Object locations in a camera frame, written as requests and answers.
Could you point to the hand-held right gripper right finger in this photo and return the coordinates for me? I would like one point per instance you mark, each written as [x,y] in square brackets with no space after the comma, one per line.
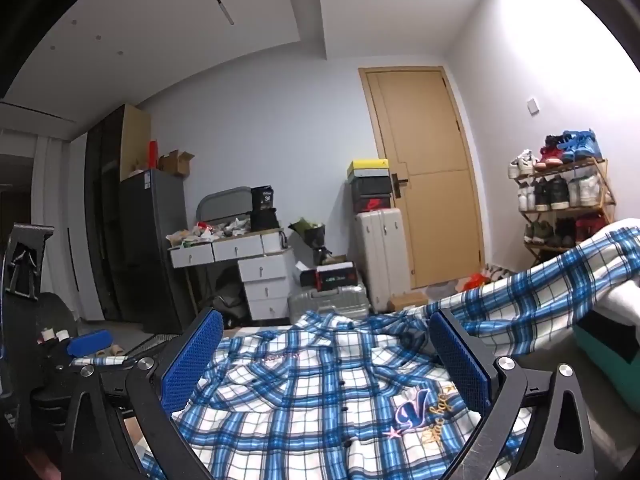
[460,365]

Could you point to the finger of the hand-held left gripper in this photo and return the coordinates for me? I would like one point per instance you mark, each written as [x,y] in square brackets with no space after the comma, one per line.
[27,280]
[90,342]

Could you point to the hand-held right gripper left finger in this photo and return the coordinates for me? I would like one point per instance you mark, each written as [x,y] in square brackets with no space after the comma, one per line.
[192,360]

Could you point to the blue white plaid shirt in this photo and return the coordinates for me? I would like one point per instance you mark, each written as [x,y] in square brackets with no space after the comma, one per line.
[310,400]

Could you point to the dark chair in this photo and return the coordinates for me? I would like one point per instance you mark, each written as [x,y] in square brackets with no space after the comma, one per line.
[230,295]

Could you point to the flat cardboard box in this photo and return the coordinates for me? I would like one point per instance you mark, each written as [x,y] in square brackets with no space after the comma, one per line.
[407,302]

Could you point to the black wardrobe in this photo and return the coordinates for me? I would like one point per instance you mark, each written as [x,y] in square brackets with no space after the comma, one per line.
[102,220]

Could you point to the white curtain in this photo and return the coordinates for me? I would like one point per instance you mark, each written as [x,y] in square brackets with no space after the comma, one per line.
[52,185]

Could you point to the white drawer cabinet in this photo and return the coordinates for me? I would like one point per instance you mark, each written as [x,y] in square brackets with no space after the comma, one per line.
[265,285]

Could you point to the dark grey refrigerator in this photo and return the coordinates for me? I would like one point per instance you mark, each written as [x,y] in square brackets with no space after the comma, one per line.
[150,250]

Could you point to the white desk with drawers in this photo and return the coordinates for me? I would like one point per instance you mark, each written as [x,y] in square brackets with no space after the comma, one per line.
[235,249]

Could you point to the pile of small desk clutter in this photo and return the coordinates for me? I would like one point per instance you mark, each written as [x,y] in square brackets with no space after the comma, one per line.
[210,232]

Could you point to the white hard suitcase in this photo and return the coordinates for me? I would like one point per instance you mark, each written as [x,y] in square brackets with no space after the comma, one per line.
[377,255]

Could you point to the teal folded garment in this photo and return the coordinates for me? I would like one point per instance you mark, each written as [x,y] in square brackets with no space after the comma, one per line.
[600,380]

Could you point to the silver ribbed suitcase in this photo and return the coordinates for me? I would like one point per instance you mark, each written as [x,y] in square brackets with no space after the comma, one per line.
[325,302]

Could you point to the black red striped shoe box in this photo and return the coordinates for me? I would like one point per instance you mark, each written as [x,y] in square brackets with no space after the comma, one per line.
[332,276]

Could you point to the black folded garment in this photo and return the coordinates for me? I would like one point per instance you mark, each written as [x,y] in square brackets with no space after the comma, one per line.
[612,332]

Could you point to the grey rounded panel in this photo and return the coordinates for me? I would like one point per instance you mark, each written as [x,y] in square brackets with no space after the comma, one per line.
[222,202]

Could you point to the dark wrapped bouquet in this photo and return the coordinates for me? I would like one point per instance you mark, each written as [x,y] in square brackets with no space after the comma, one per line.
[306,230]

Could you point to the white folded garment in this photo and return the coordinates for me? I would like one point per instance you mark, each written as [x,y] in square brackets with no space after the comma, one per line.
[622,302]

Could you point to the black printed box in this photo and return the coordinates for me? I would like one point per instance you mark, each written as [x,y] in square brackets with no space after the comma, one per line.
[262,199]

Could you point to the black shoe box red logo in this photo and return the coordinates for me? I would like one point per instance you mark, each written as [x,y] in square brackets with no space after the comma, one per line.
[371,204]

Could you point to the open cardboard box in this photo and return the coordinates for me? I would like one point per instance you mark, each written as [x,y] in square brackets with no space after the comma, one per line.
[175,164]

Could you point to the wooden shoe rack with shoes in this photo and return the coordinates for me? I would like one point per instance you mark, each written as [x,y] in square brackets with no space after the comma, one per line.
[555,192]

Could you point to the plain black shoe box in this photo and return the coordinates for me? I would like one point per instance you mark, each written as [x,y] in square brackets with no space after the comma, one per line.
[370,187]

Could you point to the yellow grey shoe box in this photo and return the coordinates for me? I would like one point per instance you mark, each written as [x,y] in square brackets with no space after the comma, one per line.
[367,166]

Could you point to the tan wooden door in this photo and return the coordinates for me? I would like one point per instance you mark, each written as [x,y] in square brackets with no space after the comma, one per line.
[430,125]

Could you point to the white light switch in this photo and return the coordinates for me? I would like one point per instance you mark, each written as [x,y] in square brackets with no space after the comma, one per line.
[532,106]

